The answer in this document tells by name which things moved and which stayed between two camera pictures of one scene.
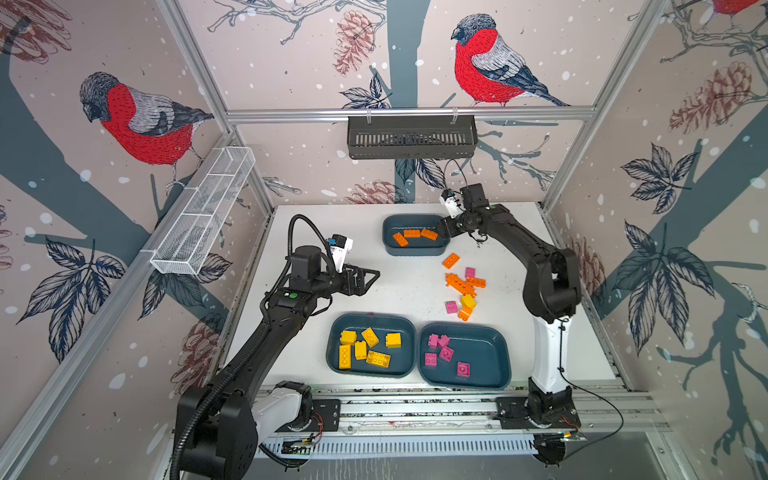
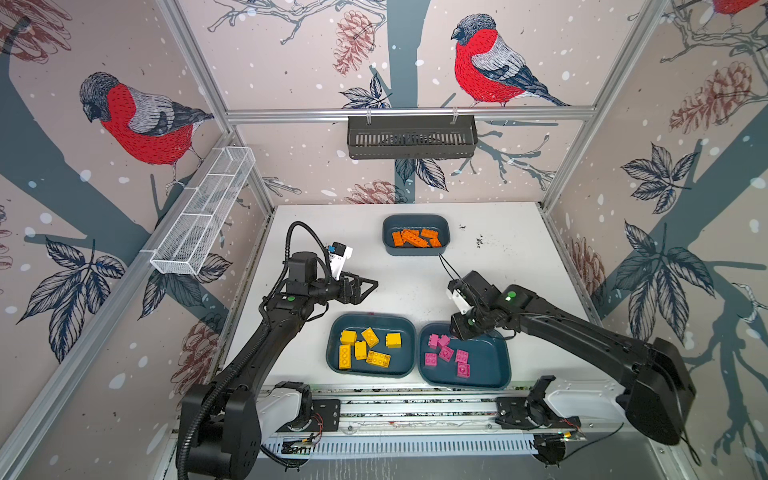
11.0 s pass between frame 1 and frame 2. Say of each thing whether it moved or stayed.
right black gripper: moved
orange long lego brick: moved
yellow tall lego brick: stayed
